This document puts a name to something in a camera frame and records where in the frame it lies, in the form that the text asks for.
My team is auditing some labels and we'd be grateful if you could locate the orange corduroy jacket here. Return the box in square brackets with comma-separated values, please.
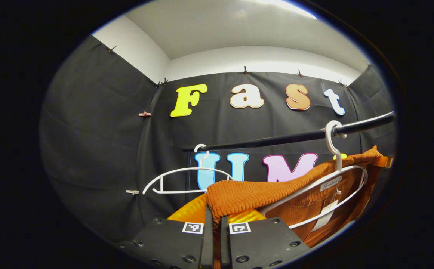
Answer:
[206, 146, 384, 269]

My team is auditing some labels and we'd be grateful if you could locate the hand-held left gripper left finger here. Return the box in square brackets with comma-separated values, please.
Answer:
[119, 194, 214, 269]

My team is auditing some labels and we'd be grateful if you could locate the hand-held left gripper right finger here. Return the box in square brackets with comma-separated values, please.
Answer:
[220, 208, 311, 269]

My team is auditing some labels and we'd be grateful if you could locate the white hanger with label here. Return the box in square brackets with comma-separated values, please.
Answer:
[258, 120, 369, 229]

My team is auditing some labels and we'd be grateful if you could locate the plain white hanger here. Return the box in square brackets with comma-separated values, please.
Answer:
[142, 144, 234, 195]

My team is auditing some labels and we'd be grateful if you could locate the black clothes rack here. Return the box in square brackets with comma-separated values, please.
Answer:
[181, 112, 395, 195]

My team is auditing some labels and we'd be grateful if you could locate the black backdrop cloth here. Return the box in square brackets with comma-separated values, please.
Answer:
[39, 35, 397, 243]

